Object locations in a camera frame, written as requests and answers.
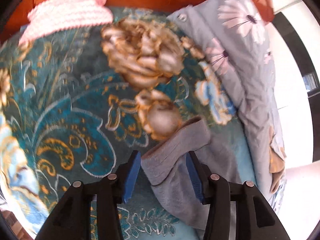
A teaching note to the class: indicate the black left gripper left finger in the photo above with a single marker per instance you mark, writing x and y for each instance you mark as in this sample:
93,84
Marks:
70,218

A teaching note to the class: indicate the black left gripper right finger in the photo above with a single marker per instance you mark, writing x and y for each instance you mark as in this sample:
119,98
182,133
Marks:
255,218

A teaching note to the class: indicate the grey sweater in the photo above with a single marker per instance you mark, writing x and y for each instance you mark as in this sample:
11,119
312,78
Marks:
180,159

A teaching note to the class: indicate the teal floral blanket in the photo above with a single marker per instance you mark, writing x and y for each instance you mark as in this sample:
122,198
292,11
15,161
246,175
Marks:
70,116

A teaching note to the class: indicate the light blue floral duvet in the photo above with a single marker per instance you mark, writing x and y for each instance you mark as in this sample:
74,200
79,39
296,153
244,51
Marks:
234,39

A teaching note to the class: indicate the pink checkered cloth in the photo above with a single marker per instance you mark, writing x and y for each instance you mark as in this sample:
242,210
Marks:
57,15

